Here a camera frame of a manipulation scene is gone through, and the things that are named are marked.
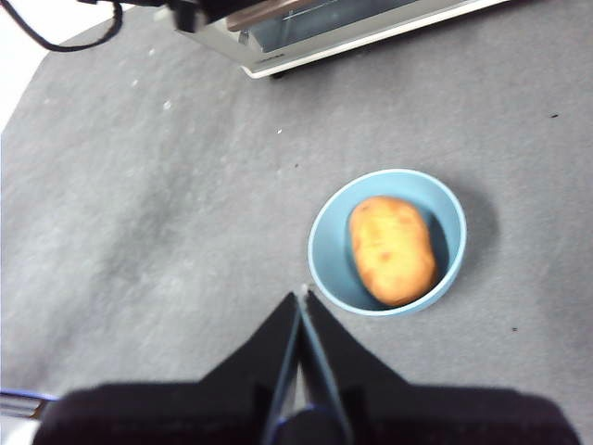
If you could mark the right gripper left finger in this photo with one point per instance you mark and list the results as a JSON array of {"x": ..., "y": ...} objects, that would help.
[{"x": 185, "y": 412}]

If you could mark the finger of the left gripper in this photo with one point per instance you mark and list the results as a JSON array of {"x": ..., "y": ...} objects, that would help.
[
  {"x": 186, "y": 16},
  {"x": 241, "y": 7}
]

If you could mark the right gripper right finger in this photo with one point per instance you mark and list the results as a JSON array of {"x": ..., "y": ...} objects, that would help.
[{"x": 440, "y": 412}]

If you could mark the brown potato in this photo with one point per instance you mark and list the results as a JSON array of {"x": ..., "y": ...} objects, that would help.
[{"x": 391, "y": 250}]

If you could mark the blue ribbed bowl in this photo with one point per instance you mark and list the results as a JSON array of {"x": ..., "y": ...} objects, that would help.
[{"x": 331, "y": 250}]

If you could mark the cream Toshiba toaster oven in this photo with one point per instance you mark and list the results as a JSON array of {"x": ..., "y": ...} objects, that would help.
[{"x": 324, "y": 53}]

